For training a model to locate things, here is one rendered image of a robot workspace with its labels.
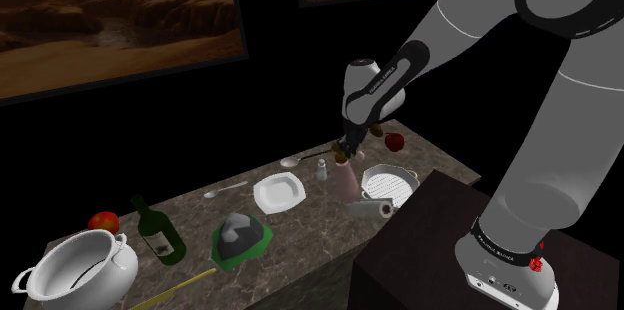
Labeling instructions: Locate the grey faceted lump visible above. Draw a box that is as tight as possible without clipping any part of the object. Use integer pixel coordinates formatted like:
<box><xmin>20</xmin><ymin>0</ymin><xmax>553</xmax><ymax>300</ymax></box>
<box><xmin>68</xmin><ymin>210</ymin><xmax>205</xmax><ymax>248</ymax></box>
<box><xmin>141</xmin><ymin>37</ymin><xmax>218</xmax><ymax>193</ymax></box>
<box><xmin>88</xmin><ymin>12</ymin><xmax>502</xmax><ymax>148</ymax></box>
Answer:
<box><xmin>216</xmin><ymin>212</ymin><xmax>265</xmax><ymax>259</ymax></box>

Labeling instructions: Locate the green wine bottle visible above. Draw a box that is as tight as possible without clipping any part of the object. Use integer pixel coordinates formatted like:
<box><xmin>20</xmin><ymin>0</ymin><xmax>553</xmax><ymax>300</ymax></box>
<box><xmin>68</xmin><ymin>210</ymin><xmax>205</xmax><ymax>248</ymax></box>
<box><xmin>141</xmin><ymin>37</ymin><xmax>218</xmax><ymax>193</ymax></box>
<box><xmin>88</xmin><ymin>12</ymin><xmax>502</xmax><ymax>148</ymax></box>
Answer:
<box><xmin>129</xmin><ymin>194</ymin><xmax>188</xmax><ymax>267</ymax></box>

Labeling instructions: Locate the red tomato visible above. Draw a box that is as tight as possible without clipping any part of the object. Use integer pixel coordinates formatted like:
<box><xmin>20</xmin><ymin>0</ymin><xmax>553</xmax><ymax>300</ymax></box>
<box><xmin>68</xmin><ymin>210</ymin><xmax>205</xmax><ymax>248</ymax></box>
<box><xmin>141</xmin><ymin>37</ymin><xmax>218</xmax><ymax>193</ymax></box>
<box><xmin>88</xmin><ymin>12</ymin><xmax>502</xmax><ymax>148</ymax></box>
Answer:
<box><xmin>87</xmin><ymin>210</ymin><xmax>121</xmax><ymax>236</ymax></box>

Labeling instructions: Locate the yellow handled knife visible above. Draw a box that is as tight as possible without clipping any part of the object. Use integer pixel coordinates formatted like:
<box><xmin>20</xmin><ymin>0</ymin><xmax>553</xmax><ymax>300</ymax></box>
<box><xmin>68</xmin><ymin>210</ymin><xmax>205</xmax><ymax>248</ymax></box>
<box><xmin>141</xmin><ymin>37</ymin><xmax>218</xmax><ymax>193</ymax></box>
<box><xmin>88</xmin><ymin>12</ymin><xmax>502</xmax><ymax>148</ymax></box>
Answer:
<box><xmin>127</xmin><ymin>267</ymin><xmax>218</xmax><ymax>310</ymax></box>

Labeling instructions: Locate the large desert landscape wall picture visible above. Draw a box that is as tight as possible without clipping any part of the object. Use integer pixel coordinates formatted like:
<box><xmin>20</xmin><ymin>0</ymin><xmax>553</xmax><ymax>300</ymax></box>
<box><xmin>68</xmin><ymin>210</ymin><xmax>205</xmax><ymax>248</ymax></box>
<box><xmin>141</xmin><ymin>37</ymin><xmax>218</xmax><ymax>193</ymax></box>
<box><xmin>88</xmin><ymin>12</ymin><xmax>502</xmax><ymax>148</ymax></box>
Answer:
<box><xmin>0</xmin><ymin>0</ymin><xmax>250</xmax><ymax>106</ymax></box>

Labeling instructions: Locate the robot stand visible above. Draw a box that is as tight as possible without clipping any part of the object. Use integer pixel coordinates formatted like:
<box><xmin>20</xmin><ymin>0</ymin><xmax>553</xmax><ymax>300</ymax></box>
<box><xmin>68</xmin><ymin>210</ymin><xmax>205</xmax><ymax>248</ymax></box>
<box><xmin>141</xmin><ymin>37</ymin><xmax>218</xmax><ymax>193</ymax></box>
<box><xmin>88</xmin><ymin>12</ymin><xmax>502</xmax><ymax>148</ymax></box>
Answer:
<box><xmin>346</xmin><ymin>168</ymin><xmax>621</xmax><ymax>310</ymax></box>

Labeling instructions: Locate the white square plate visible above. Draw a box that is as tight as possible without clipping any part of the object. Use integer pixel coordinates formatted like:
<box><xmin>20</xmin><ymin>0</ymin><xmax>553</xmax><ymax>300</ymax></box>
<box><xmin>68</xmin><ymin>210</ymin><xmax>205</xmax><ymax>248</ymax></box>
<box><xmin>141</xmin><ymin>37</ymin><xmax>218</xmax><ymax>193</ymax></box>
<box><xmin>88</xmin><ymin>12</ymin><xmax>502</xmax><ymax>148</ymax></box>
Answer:
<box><xmin>252</xmin><ymin>171</ymin><xmax>307</xmax><ymax>216</ymax></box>

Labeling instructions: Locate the red apple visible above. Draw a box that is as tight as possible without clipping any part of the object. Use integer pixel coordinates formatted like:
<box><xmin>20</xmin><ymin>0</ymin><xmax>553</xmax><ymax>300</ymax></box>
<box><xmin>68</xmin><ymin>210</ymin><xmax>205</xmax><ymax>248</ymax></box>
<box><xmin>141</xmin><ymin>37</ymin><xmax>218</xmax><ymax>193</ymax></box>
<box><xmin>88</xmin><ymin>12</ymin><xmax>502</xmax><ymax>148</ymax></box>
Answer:
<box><xmin>383</xmin><ymin>132</ymin><xmax>406</xmax><ymax>153</ymax></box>

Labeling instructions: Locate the white colander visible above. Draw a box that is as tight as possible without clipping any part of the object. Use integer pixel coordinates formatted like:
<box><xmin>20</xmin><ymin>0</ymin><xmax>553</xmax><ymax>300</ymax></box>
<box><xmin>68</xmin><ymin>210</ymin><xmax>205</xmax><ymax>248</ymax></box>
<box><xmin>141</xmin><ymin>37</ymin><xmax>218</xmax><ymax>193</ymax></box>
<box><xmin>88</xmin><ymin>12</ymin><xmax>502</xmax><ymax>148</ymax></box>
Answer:
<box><xmin>359</xmin><ymin>163</ymin><xmax>421</xmax><ymax>211</ymax></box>

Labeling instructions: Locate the small silver spoon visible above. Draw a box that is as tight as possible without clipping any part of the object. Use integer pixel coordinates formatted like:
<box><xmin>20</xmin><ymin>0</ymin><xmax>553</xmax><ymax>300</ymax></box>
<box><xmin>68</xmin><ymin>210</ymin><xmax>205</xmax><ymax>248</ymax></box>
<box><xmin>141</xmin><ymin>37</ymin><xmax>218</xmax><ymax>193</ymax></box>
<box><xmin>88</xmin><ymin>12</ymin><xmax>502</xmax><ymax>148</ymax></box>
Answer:
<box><xmin>203</xmin><ymin>180</ymin><xmax>250</xmax><ymax>200</ymax></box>

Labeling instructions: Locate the silver spoon with black handle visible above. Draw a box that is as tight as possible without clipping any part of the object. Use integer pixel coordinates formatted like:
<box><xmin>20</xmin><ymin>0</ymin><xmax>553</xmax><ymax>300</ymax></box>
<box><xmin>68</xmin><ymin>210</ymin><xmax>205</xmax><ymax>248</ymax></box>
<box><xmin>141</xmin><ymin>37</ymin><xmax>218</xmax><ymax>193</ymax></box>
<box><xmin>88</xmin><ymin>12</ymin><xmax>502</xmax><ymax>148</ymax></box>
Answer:
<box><xmin>279</xmin><ymin>149</ymin><xmax>336</xmax><ymax>169</ymax></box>

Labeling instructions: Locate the pink vase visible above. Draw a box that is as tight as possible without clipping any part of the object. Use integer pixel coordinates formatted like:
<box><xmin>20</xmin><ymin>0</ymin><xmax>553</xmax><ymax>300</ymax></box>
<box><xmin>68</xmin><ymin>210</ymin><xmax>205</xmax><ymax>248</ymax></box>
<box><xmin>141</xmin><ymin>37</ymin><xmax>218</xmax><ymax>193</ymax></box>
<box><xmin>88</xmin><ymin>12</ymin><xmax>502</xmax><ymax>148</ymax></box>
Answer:
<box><xmin>327</xmin><ymin>159</ymin><xmax>361</xmax><ymax>204</ymax></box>

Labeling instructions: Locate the white pot with handles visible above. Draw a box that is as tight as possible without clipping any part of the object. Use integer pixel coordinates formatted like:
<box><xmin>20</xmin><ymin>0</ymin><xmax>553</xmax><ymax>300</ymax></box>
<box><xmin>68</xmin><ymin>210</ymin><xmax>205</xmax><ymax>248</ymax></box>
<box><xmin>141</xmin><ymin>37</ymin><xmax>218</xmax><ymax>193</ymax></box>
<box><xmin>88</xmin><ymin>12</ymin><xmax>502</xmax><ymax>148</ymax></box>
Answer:
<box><xmin>10</xmin><ymin>228</ymin><xmax>141</xmax><ymax>310</ymax></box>

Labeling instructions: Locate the white paper towel roll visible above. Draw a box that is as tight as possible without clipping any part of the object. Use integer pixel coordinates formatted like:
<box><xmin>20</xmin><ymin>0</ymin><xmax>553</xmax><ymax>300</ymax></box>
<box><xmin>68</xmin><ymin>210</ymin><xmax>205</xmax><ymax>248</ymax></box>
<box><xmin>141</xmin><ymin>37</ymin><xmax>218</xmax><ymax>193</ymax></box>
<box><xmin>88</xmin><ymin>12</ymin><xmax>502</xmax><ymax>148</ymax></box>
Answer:
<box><xmin>348</xmin><ymin>198</ymin><xmax>395</xmax><ymax>220</ymax></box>

